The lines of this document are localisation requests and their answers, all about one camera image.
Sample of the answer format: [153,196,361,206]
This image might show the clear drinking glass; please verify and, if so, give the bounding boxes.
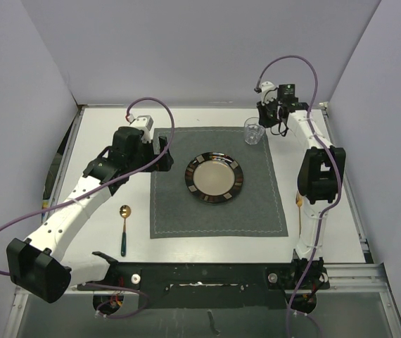
[243,117,265,145]

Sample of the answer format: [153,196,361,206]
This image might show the dark rimmed dinner plate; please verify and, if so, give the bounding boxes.
[184,152,244,204]

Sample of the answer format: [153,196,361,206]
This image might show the gold spoon green handle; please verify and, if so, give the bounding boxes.
[119,205,132,257]

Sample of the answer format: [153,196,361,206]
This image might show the grey cloth placemat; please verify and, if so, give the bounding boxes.
[150,127,288,239]

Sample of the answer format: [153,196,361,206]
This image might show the gold fork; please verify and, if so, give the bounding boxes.
[295,192,303,234]

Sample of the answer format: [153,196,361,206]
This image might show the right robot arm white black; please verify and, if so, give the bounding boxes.
[256,82,346,260]

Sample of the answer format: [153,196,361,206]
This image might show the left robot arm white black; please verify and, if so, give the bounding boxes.
[6,127,174,303]

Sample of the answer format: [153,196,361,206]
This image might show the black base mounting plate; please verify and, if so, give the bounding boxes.
[77,259,330,311]

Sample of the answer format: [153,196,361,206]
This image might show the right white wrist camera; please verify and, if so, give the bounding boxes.
[254,81,278,106]

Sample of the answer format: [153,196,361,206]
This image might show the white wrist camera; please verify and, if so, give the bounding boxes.
[126,114,153,143]
[254,81,278,106]

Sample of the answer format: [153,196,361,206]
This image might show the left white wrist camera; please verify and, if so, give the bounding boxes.
[126,114,153,143]

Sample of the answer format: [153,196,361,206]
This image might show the aluminium frame rail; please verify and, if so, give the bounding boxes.
[16,262,387,294]

